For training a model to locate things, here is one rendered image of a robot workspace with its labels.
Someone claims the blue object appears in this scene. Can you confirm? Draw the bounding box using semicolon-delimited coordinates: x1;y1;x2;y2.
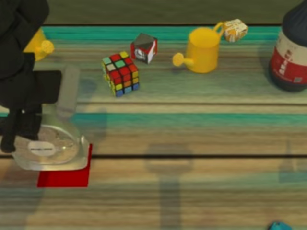
267;220;292;230

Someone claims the yellow watering can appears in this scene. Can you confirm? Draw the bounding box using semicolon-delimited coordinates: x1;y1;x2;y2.
172;21;228;74
23;27;55;62

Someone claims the clear glass flask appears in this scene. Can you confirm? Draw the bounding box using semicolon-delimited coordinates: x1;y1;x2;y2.
11;66;89;171

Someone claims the orange white small carton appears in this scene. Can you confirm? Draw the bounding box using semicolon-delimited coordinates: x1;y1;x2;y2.
223;19;249;44

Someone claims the dark bottle with red label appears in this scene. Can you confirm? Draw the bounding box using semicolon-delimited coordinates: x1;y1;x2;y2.
268;0;307;93

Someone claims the red white grey cube box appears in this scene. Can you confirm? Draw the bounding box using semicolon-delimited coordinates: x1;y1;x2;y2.
130;33;159;65

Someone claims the multicoloured Rubik's cube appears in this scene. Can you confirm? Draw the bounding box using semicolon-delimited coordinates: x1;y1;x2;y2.
101;51;140;98

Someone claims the red square mat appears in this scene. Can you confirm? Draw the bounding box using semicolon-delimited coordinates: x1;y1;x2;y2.
36;143;94;188

